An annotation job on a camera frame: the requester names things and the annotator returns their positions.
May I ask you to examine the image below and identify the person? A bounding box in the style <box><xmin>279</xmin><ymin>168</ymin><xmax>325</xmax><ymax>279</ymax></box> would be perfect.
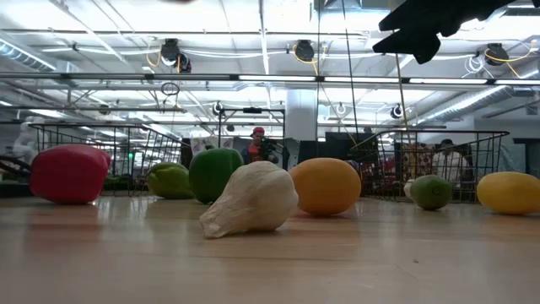
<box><xmin>432</xmin><ymin>138</ymin><xmax>470</xmax><ymax>183</ymax></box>
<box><xmin>240</xmin><ymin>126</ymin><xmax>280</xmax><ymax>166</ymax></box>

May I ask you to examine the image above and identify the overhead beam with light strips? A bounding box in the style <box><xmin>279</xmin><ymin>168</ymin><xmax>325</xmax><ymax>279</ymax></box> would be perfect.
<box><xmin>0</xmin><ymin>71</ymin><xmax>540</xmax><ymax>84</ymax></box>

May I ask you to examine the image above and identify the thin black hanging cable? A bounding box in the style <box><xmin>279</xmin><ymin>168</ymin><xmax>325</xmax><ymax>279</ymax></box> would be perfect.
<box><xmin>340</xmin><ymin>0</ymin><xmax>360</xmax><ymax>138</ymax></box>

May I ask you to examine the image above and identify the wire mesh basket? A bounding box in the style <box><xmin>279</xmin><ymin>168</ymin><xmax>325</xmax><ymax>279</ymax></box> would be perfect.
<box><xmin>349</xmin><ymin>129</ymin><xmax>510</xmax><ymax>203</ymax></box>
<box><xmin>28</xmin><ymin>122</ymin><xmax>183</xmax><ymax>198</ymax></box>

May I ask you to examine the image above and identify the light green bell pepper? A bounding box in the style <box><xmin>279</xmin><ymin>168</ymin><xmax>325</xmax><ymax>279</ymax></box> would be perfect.
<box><xmin>146</xmin><ymin>162</ymin><xmax>196</xmax><ymax>200</ymax></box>

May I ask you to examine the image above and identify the white building pillar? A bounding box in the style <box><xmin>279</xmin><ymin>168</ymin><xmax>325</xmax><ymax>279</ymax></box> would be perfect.
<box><xmin>285</xmin><ymin>87</ymin><xmax>319</xmax><ymax>143</ymax></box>

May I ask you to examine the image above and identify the green lime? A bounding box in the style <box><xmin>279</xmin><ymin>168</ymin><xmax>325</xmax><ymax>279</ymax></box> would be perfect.
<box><xmin>409</xmin><ymin>174</ymin><xmax>454</xmax><ymax>211</ymax></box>

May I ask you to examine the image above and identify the floral patterned cloth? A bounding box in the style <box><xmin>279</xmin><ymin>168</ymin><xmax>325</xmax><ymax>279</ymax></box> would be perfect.
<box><xmin>400</xmin><ymin>142</ymin><xmax>438</xmax><ymax>181</ymax></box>

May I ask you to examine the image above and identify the black background screen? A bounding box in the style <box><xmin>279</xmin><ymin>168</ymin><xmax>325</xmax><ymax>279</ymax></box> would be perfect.
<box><xmin>297</xmin><ymin>132</ymin><xmax>380</xmax><ymax>165</ymax></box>

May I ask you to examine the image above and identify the red bell pepper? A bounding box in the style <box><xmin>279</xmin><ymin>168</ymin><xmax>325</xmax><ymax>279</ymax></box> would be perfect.
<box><xmin>29</xmin><ymin>143</ymin><xmax>112</xmax><ymax>206</ymax></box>

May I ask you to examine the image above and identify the yellow lemon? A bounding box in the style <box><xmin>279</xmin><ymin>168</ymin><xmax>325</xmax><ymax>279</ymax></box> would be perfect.
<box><xmin>476</xmin><ymin>171</ymin><xmax>540</xmax><ymax>215</ymax></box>

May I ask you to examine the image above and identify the orange citrus fruit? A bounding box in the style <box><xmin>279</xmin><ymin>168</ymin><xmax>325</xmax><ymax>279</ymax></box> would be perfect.
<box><xmin>289</xmin><ymin>157</ymin><xmax>363</xmax><ymax>217</ymax></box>

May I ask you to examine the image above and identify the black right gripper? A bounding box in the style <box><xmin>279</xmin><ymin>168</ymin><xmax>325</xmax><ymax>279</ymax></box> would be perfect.
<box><xmin>372</xmin><ymin>0</ymin><xmax>518</xmax><ymax>65</ymax></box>

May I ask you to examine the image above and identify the yellow hanging cable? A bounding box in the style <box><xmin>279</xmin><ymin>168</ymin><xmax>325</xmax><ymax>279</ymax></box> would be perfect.
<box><xmin>391</xmin><ymin>52</ymin><xmax>411</xmax><ymax>133</ymax></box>

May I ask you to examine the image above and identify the black gantry frame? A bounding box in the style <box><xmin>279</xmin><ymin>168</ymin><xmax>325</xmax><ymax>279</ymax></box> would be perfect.
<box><xmin>217</xmin><ymin>106</ymin><xmax>287</xmax><ymax>149</ymax></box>

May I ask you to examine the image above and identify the black hanging cable loop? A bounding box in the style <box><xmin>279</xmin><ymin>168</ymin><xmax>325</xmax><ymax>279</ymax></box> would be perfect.
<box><xmin>159</xmin><ymin>81</ymin><xmax>181</xmax><ymax>97</ymax></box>

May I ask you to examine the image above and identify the white humanoid figure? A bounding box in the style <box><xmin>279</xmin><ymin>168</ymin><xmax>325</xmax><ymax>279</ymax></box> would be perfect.
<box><xmin>11</xmin><ymin>116</ymin><xmax>46</xmax><ymax>166</ymax></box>

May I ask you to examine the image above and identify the silver spiral air duct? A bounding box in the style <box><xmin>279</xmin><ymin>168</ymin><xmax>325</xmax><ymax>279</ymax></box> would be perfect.
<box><xmin>415</xmin><ymin>69</ymin><xmax>540</xmax><ymax>127</ymax></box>

